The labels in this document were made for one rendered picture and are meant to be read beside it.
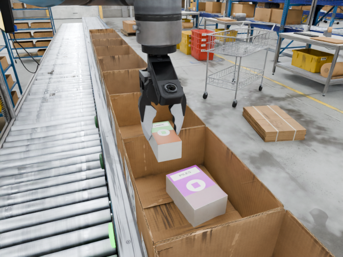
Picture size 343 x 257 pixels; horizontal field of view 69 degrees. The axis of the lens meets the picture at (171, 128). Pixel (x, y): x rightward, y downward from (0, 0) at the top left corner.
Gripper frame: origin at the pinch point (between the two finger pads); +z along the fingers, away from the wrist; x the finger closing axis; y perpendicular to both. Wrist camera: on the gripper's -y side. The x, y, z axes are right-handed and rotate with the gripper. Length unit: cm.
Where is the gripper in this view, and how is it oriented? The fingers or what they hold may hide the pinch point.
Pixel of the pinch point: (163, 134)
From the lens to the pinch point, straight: 58.4
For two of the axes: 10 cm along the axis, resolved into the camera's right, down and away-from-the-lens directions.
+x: -9.5, 1.5, -2.7
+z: 0.0, 8.8, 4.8
